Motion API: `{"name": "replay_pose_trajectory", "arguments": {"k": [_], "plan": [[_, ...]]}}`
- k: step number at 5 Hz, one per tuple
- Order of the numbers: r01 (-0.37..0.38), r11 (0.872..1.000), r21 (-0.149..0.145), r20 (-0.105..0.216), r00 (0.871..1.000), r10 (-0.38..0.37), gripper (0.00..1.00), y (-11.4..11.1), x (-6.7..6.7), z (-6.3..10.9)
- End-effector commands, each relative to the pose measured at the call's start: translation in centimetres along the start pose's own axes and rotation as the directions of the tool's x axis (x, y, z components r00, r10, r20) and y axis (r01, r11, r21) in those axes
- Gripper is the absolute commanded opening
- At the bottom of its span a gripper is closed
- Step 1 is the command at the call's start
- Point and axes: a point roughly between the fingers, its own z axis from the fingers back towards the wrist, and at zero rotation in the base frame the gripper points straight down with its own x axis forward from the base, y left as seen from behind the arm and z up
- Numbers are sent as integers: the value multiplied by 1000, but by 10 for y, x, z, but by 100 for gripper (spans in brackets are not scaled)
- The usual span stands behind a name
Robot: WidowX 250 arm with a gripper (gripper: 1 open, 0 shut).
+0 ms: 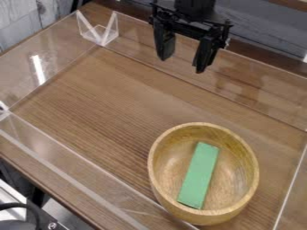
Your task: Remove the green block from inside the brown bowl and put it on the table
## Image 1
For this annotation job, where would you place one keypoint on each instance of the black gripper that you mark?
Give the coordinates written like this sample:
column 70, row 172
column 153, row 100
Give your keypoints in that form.
column 194, row 19

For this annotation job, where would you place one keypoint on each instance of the green rectangular block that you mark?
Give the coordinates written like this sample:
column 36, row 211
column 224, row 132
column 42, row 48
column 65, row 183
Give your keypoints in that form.
column 198, row 177

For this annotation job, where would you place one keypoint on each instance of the brown wooden bowl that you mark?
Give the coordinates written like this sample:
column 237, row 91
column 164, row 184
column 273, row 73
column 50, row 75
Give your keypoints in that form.
column 236, row 177

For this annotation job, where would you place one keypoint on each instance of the clear acrylic corner bracket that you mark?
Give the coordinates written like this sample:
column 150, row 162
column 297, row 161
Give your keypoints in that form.
column 102, row 35

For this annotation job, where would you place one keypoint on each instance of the black metal bracket with bolt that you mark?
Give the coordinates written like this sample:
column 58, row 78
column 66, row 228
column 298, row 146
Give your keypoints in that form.
column 49, row 223

